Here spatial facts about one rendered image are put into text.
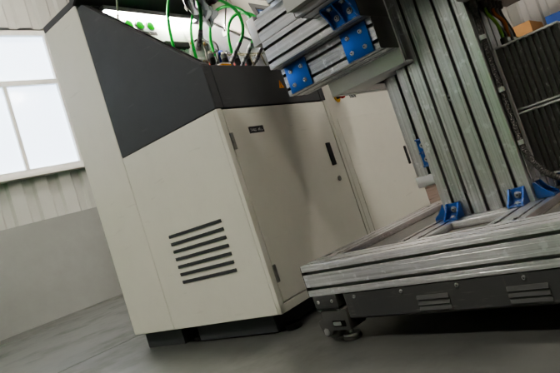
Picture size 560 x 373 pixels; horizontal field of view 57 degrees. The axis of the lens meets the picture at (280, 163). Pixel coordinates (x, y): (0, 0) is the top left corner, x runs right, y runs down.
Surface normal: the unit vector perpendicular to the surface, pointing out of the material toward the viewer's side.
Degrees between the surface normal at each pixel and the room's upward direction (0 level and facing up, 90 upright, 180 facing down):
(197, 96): 90
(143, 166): 90
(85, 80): 90
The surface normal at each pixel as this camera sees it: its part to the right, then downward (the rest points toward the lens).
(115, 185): -0.60, 0.14
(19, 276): 0.66, -0.27
